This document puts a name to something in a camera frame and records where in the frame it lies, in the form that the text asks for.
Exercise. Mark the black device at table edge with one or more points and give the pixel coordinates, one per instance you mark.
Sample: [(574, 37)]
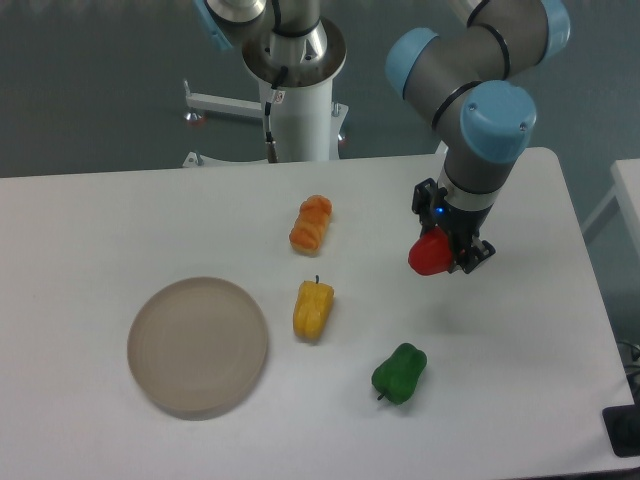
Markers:
[(622, 426)]

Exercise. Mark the beige round plate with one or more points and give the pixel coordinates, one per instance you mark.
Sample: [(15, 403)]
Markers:
[(197, 347)]

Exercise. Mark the yellow bell pepper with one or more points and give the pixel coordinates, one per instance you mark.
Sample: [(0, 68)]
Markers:
[(313, 305)]

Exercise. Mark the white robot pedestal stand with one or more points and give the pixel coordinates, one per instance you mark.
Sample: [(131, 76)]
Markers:
[(300, 119)]

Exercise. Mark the green bell pepper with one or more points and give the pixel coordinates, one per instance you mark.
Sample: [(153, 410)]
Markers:
[(396, 378)]

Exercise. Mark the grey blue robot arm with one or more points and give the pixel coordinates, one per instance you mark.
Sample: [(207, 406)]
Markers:
[(461, 87)]

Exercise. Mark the red bell pepper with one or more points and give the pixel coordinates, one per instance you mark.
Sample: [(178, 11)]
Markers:
[(430, 254)]

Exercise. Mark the orange bell pepper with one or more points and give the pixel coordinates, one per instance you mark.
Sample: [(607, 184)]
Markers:
[(311, 224)]

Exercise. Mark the white side table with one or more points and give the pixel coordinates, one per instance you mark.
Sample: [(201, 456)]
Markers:
[(622, 197)]

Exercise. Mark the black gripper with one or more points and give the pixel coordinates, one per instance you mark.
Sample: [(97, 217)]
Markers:
[(462, 227)]

